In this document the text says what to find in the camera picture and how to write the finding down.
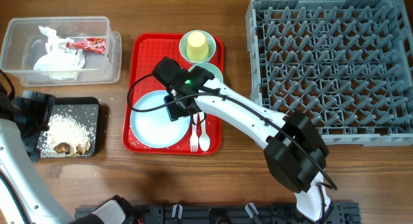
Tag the black rectangular tray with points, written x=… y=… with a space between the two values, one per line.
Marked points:
x=82 y=109

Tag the green bowl under cup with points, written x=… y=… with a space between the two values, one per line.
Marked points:
x=211 y=45

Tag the red serving tray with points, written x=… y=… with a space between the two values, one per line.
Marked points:
x=149 y=49

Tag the white plastic spoon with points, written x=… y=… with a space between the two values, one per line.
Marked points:
x=204 y=140

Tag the white napkin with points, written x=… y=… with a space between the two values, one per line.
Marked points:
x=60 y=61

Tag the light blue round plate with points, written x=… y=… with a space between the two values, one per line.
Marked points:
x=155 y=129

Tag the food scraps and rice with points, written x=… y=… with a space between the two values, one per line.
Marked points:
x=66 y=137

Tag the grey dishwasher rack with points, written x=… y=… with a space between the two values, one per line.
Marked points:
x=346 y=64

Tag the white plastic fork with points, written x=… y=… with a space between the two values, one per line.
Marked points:
x=194 y=141

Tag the clear plastic waste bin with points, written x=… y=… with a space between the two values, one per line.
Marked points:
x=24 y=44

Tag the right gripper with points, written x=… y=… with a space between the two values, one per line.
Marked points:
x=175 y=113

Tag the red snack wrapper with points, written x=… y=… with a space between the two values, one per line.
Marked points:
x=91 y=44

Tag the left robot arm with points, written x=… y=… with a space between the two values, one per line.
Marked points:
x=24 y=196

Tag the green bowl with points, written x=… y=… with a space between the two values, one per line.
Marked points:
x=211 y=45
x=211 y=68

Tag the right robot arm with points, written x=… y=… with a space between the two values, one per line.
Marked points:
x=293 y=148

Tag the yellow plastic cup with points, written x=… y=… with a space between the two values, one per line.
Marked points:
x=197 y=47

